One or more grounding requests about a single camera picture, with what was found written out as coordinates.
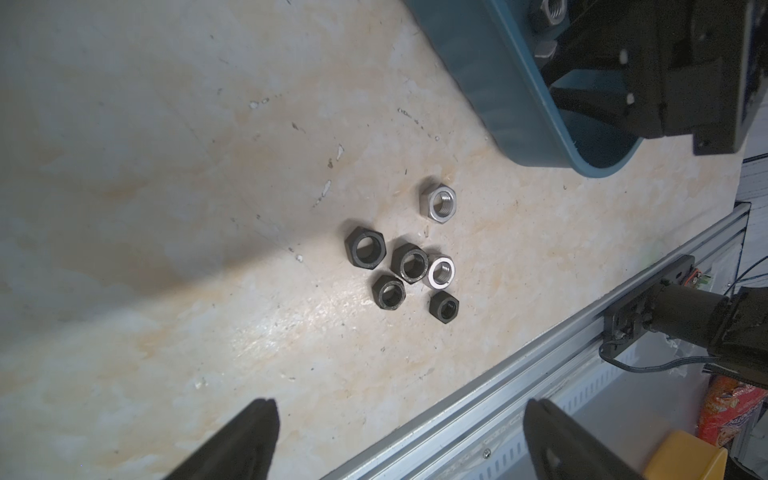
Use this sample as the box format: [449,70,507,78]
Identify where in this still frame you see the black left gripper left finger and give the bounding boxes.
[166,398,280,480]

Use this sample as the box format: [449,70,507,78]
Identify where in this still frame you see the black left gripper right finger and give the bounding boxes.
[523,399,643,480]

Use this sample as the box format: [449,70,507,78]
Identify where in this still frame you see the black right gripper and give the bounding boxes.
[540,1,767,156]

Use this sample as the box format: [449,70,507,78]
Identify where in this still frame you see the silver hex nut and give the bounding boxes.
[420,184,457,224]
[424,254,456,290]
[533,40,558,63]
[528,0,568,32]

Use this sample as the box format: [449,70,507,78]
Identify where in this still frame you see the teal plastic storage box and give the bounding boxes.
[407,1,642,178]

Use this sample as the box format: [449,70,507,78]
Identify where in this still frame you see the black hex nut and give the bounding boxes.
[344,226,387,270]
[372,274,406,310]
[429,291,460,324]
[390,243,429,284]

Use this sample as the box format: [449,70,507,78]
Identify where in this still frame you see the yellow plastic object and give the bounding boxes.
[643,430,728,480]

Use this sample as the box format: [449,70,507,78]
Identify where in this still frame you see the red snack packet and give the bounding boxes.
[696,376,767,447]

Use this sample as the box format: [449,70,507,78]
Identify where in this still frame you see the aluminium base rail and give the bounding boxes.
[328,203,751,479]

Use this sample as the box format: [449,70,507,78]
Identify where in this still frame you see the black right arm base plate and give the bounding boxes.
[600,255,695,360]

